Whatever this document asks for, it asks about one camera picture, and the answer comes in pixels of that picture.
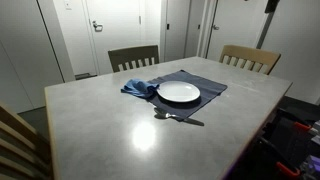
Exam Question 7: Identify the blue microfibre towel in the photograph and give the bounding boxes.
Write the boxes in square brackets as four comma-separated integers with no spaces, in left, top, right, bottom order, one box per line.
[120,78,160,99]

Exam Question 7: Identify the white round plate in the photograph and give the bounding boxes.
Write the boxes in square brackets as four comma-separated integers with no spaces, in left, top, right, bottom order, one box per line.
[156,80,202,104]

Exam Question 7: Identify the metal spoon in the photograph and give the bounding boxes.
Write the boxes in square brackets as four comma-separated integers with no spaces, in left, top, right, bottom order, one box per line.
[153,107,205,127]

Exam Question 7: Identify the white door with small handle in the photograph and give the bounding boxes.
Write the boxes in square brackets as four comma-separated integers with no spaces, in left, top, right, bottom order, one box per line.
[206,0,269,63]

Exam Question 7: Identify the large silver door lever handle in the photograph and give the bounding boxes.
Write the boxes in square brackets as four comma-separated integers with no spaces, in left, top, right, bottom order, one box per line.
[91,20,104,33]

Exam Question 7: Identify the wooden slat-back chair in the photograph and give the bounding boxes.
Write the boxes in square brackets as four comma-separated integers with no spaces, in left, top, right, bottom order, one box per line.
[107,44,160,74]
[218,44,282,76]
[0,102,54,180]

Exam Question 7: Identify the white door with lever handle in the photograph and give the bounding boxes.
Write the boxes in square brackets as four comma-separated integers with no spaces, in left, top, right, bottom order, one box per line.
[83,0,145,76]

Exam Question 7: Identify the dark blue placemat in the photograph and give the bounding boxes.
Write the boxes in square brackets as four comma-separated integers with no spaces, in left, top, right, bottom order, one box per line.
[145,69,229,122]

